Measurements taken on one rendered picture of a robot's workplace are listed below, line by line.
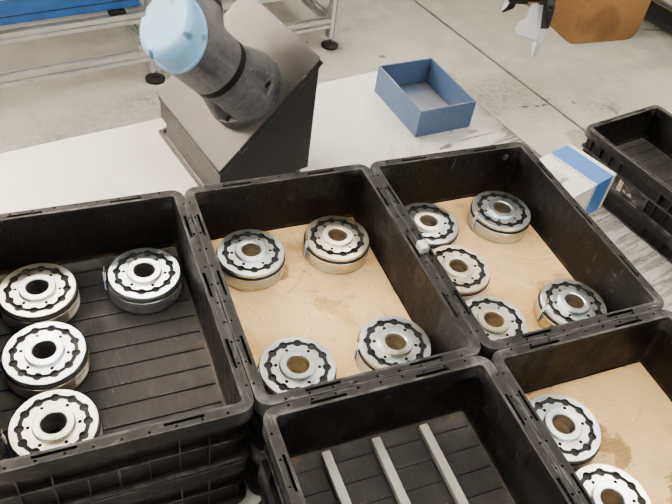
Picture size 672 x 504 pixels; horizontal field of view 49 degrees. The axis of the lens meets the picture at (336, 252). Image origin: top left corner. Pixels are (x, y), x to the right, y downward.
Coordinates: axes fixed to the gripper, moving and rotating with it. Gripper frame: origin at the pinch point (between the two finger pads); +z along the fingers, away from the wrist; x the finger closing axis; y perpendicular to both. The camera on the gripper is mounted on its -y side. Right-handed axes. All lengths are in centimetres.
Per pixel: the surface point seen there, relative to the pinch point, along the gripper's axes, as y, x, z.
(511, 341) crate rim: 26, 64, 4
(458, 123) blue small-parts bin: -1.2, -11.3, 31.0
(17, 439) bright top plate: 86, 66, 13
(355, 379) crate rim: 48, 67, 4
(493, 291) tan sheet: 18, 48, 15
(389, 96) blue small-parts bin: 12.8, -21.5, 31.3
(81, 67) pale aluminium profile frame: 87, -132, 105
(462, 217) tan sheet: 17.3, 31.1, 16.4
